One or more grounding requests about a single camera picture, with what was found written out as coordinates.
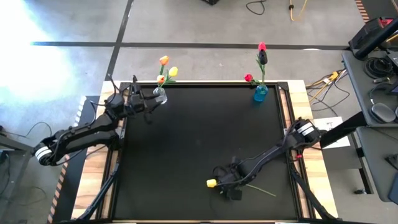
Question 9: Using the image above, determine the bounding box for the coiled black cable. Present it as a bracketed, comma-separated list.
[364, 56, 395, 80]

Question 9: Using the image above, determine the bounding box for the black diagonal frame strut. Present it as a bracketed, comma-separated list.
[289, 158, 335, 220]
[76, 161, 121, 222]

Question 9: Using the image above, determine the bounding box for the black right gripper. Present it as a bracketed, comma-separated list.
[216, 169, 250, 196]

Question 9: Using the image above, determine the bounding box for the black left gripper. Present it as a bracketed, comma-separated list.
[128, 92, 164, 114]

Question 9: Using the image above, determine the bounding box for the clear glass vase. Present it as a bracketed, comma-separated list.
[152, 86, 168, 105]

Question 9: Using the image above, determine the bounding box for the grey office desk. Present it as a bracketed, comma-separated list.
[354, 126, 398, 203]
[341, 49, 398, 127]

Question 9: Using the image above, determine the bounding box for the grey metal desk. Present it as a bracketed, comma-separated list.
[0, 133, 52, 223]

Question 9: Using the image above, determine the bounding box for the red tulips bunch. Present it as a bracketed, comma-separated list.
[256, 42, 268, 86]

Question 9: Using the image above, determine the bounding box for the blue glass vase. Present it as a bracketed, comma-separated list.
[253, 83, 269, 103]

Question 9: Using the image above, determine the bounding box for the black desk leg bar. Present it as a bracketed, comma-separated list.
[319, 111, 368, 149]

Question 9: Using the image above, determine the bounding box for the yellow artificial tulip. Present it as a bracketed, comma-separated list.
[206, 179, 277, 197]
[161, 66, 179, 91]

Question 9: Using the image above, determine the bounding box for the red artificial tulip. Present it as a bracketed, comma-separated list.
[244, 73, 261, 86]

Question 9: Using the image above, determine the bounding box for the black hazard-striped floor mat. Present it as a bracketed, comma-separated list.
[46, 95, 100, 224]
[354, 0, 398, 24]

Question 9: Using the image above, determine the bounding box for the yellow extension cable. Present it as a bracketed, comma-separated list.
[288, 0, 308, 22]

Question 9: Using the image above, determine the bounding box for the black floor cable loop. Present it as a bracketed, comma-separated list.
[245, 0, 266, 16]

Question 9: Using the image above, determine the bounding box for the black artificial tulip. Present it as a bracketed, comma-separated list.
[255, 51, 269, 87]

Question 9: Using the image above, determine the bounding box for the white paper sheet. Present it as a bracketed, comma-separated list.
[312, 116, 351, 149]

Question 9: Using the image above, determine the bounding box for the yellow power cable bundle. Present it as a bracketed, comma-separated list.
[306, 70, 346, 113]

